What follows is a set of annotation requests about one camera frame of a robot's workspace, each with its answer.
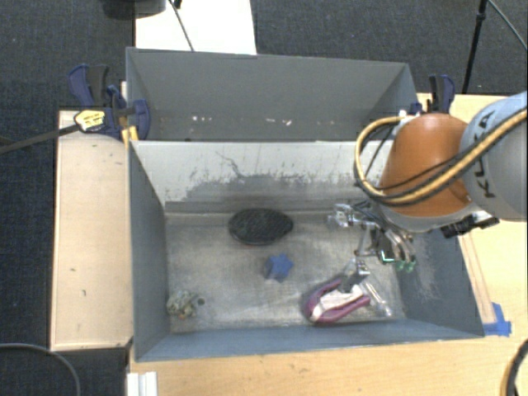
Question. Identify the grey metal bin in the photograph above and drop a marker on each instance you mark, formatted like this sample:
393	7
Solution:
231	287

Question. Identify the grey-green toy turtle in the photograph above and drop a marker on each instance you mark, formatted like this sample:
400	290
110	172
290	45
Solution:
183	303

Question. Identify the pale wood board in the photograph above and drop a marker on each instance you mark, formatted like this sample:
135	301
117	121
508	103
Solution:
90	237

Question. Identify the blue star-shaped block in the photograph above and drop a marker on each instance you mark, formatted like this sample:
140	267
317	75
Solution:
278	266

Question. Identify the purple and white curved object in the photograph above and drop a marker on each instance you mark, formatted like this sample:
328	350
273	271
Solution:
330	303

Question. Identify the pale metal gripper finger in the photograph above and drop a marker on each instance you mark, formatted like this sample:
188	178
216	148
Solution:
340	218
362	268

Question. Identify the black oval brush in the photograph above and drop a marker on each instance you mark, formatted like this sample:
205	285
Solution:
260	226

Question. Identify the black cylinder on white bracket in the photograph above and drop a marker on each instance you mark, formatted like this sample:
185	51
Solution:
458	227

